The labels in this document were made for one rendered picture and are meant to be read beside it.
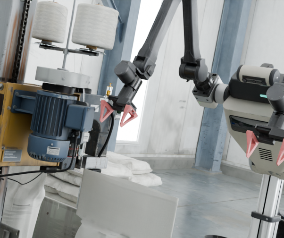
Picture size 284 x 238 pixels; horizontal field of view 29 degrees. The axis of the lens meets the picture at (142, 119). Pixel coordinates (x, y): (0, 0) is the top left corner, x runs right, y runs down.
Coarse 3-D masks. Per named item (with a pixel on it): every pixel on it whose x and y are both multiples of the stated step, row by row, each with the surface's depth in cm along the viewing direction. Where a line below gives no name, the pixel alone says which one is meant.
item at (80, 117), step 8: (72, 104) 196; (72, 112) 194; (80, 112) 193; (88, 112) 195; (72, 120) 194; (80, 120) 193; (88, 120) 196; (72, 128) 194; (80, 128) 193; (88, 128) 198
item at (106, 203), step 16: (96, 176) 227; (112, 176) 226; (80, 192) 233; (96, 192) 226; (112, 192) 218; (128, 192) 213; (144, 192) 210; (160, 192) 210; (80, 208) 232; (96, 208) 224; (112, 208) 217; (128, 208) 213; (144, 208) 210; (160, 208) 207; (176, 208) 204; (96, 224) 223; (112, 224) 217; (128, 224) 212; (144, 224) 210; (160, 224) 207
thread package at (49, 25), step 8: (40, 8) 221; (48, 8) 219; (56, 8) 220; (64, 8) 222; (40, 16) 220; (48, 16) 219; (56, 16) 220; (64, 16) 223; (40, 24) 220; (48, 24) 219; (56, 24) 221; (64, 24) 224; (32, 32) 222; (40, 32) 220; (48, 32) 219; (56, 32) 221; (64, 32) 225; (48, 40) 225; (56, 40) 222; (64, 40) 227
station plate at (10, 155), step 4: (4, 152) 201; (8, 152) 203; (12, 152) 204; (16, 152) 205; (20, 152) 207; (4, 156) 201; (8, 156) 203; (12, 156) 204; (16, 156) 206; (20, 156) 207; (4, 160) 202; (8, 160) 203; (12, 160) 205; (16, 160) 206; (20, 160) 208
